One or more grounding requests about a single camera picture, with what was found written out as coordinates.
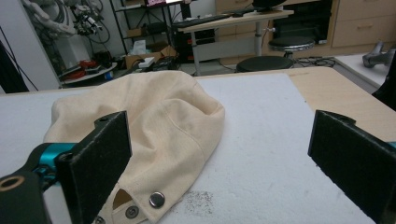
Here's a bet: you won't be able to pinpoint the black round stool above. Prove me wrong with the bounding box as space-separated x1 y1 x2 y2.
235 55 294 73

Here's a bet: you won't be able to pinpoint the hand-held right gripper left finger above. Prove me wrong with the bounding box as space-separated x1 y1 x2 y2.
54 110 134 224

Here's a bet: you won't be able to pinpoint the white side table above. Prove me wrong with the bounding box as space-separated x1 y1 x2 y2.
334 52 396 94

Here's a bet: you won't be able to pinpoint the round white platform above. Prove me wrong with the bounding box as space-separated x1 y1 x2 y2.
60 62 119 85

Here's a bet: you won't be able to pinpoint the cream cloth garment with snaps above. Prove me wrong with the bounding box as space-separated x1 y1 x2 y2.
43 70 226 224

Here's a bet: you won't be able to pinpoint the wooden desk with grey legs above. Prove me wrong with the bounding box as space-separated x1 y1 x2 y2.
177 8 295 77

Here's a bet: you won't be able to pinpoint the black monitor base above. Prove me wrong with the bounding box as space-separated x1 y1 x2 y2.
251 0 288 13

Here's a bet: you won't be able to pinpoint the wooden drawer cabinet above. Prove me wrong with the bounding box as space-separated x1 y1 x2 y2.
331 0 396 49

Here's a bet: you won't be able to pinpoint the small white box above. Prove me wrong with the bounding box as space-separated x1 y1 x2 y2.
138 56 156 69

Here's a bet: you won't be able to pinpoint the grey metal tool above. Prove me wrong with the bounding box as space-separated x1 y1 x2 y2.
361 40 396 69

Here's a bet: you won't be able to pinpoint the black computer tower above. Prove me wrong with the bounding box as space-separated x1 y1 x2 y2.
174 29 216 63

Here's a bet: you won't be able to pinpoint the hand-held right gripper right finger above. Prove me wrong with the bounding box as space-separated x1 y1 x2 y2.
307 109 396 224

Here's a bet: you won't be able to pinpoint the white felt mat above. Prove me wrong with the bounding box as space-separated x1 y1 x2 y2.
0 73 376 224

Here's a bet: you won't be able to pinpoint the black keyboard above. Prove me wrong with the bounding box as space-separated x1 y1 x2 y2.
172 13 233 29

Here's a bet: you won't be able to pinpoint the black stool with chrome rim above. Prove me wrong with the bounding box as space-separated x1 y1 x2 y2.
268 35 316 60

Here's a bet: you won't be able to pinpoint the cardboard box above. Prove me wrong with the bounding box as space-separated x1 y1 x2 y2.
125 45 178 70

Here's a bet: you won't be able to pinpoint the black object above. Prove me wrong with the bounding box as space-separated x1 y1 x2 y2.
372 49 396 111

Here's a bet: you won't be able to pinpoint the black floor cables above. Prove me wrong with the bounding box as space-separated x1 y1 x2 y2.
293 56 337 68

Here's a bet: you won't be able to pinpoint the black metal shelf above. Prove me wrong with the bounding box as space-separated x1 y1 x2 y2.
108 0 176 54

